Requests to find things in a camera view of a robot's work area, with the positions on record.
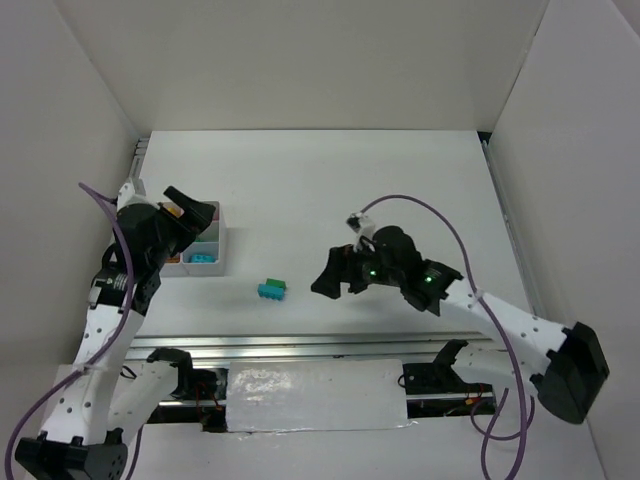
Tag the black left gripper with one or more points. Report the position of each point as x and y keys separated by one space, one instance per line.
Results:
x=176 y=223

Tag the white compartment organizer box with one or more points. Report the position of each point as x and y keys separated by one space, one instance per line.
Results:
x=216 y=233

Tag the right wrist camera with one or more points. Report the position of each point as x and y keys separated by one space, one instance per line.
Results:
x=364 y=228

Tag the yellow rectangular lego brick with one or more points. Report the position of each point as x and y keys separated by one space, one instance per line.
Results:
x=172 y=208

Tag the blue frog-print lego brick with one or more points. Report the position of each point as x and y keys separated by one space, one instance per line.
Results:
x=201 y=259

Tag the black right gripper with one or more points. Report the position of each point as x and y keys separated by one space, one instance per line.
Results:
x=347 y=270

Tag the green lego brick on teal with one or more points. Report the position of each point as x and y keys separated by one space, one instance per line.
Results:
x=276 y=283

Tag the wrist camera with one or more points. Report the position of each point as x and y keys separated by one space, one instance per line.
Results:
x=132 y=188
x=364 y=228

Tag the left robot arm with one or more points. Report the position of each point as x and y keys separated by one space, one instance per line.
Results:
x=80 y=429

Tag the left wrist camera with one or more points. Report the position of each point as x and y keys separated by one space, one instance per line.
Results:
x=132 y=188

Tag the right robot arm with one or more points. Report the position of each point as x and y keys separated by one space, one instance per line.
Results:
x=563 y=367

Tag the teal rectangular lego brick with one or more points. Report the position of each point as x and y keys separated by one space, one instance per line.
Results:
x=271 y=292

